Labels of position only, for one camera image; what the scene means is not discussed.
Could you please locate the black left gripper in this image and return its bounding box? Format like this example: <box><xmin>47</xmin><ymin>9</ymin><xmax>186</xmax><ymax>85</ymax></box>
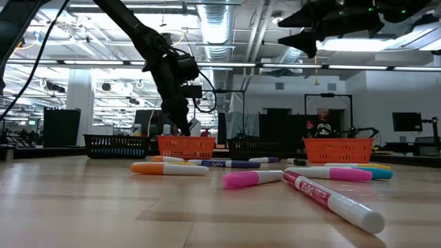
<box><xmin>151</xmin><ymin>58</ymin><xmax>192</xmax><ymax>137</ymax></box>

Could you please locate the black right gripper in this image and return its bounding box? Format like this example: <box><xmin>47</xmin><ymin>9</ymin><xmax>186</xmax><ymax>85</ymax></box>
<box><xmin>277</xmin><ymin>0</ymin><xmax>386</xmax><ymax>59</ymax></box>

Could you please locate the orange plastic basket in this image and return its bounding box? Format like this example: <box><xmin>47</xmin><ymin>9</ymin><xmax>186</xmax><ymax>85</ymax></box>
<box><xmin>157</xmin><ymin>135</ymin><xmax>216</xmax><ymax>160</ymax></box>
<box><xmin>303</xmin><ymin>138</ymin><xmax>375</xmax><ymax>164</ymax></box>

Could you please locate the small orange marker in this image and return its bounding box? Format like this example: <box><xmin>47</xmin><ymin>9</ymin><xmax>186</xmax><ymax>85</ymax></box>
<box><xmin>151</xmin><ymin>155</ymin><xmax>185</xmax><ymax>163</ymax></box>
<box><xmin>130</xmin><ymin>161</ymin><xmax>210</xmax><ymax>176</ymax></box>

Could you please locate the thin purple marker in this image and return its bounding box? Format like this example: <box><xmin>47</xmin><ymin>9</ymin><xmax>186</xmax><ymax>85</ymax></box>
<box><xmin>187</xmin><ymin>158</ymin><xmax>262</xmax><ymax>169</ymax></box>

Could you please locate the black plastic basket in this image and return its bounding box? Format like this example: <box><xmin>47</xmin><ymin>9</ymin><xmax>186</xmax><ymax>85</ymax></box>
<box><xmin>227</xmin><ymin>136</ymin><xmax>287</xmax><ymax>161</ymax></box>
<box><xmin>83</xmin><ymin>134</ymin><xmax>152</xmax><ymax>159</ymax></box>

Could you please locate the small purple marker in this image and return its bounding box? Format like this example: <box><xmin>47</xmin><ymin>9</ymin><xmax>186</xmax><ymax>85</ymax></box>
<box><xmin>248</xmin><ymin>156</ymin><xmax>280</xmax><ymax>164</ymax></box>

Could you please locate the small pink marker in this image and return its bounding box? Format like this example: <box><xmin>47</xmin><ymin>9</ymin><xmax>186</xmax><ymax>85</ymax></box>
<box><xmin>284</xmin><ymin>167</ymin><xmax>373</xmax><ymax>183</ymax></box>
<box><xmin>221</xmin><ymin>169</ymin><xmax>285</xmax><ymax>189</ymax></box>

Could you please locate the person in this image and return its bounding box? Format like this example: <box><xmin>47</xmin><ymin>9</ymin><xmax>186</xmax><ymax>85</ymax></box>
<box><xmin>307</xmin><ymin>107</ymin><xmax>341</xmax><ymax>139</ymax></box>

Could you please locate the black partition panel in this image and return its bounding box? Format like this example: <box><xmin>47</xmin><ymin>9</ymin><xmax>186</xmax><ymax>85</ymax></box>
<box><xmin>43</xmin><ymin>107</ymin><xmax>82</xmax><ymax>149</ymax></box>

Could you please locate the black monitor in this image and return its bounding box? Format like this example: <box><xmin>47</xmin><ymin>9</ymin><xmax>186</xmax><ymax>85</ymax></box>
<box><xmin>391</xmin><ymin>112</ymin><xmax>424</xmax><ymax>132</ymax></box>

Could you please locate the small light blue marker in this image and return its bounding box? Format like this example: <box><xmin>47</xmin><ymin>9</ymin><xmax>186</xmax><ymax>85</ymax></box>
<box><xmin>351</xmin><ymin>166</ymin><xmax>394</xmax><ymax>180</ymax></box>

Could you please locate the thin red marker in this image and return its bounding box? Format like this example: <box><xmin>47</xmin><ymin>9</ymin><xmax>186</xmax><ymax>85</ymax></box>
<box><xmin>283</xmin><ymin>171</ymin><xmax>386</xmax><ymax>235</ymax></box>

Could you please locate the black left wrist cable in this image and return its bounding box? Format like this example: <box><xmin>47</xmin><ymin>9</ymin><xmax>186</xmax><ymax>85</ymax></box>
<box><xmin>191</xmin><ymin>70</ymin><xmax>218</xmax><ymax>114</ymax></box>

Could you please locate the black stand frame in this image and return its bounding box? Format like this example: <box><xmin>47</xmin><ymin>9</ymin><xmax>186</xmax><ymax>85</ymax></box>
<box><xmin>303</xmin><ymin>92</ymin><xmax>354</xmax><ymax>139</ymax></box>
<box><xmin>203</xmin><ymin>88</ymin><xmax>247</xmax><ymax>138</ymax></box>

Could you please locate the silver ventilation duct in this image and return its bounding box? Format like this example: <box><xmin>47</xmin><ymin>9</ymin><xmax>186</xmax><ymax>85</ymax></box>
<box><xmin>196</xmin><ymin>0</ymin><xmax>236</xmax><ymax>63</ymax></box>

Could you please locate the black hanging cable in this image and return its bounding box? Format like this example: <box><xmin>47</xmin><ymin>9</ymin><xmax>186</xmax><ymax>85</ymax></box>
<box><xmin>0</xmin><ymin>0</ymin><xmax>72</xmax><ymax>121</ymax></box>

